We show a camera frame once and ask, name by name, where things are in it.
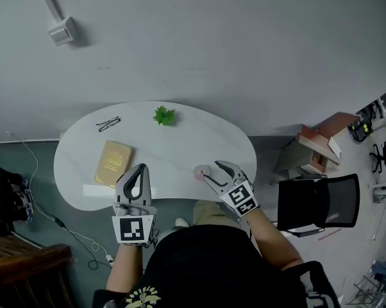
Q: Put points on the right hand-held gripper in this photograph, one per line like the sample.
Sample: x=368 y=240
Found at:
x=241 y=199

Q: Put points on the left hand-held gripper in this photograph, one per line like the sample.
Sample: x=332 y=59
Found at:
x=133 y=229

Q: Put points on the small pink round object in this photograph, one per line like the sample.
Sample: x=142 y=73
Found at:
x=199 y=172

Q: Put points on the person's left forearm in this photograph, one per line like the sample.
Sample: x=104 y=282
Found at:
x=125 y=268

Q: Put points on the person's right forearm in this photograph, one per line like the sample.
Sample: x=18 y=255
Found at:
x=270 y=239

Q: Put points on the white oval table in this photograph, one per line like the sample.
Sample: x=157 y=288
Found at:
x=180 y=146

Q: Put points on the golden book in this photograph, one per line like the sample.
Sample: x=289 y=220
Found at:
x=113 y=162

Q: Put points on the person's khaki trouser leg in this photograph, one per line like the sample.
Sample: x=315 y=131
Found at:
x=209 y=213

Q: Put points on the person's white shoe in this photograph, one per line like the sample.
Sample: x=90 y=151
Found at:
x=181 y=222

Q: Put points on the black rimmed glasses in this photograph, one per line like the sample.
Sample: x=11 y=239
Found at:
x=101 y=126

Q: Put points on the small green plant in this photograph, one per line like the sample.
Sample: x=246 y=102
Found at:
x=163 y=115

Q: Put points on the person's black printed shirt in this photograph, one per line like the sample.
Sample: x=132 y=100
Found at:
x=206 y=261

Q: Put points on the open cardboard box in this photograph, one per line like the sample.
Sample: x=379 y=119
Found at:
x=308 y=149

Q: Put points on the blue white patterned sneaker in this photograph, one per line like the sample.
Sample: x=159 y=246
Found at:
x=23 y=199

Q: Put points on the black mesh office chair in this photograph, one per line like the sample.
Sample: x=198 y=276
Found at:
x=334 y=201

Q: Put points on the white book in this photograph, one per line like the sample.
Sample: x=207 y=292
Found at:
x=334 y=148

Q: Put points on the thin pink rod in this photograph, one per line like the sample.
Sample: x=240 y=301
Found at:
x=329 y=234

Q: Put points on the black bag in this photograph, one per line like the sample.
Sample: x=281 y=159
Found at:
x=0 y=201

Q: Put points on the dark wooden bench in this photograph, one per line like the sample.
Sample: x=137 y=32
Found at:
x=20 y=268

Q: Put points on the black and yellow device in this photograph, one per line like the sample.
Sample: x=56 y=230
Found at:
x=361 y=129

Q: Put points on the small white device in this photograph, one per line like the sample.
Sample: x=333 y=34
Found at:
x=382 y=194

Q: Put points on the metal rack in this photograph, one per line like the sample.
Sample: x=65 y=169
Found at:
x=375 y=284

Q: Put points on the white wall switch box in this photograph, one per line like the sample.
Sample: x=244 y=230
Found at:
x=61 y=30

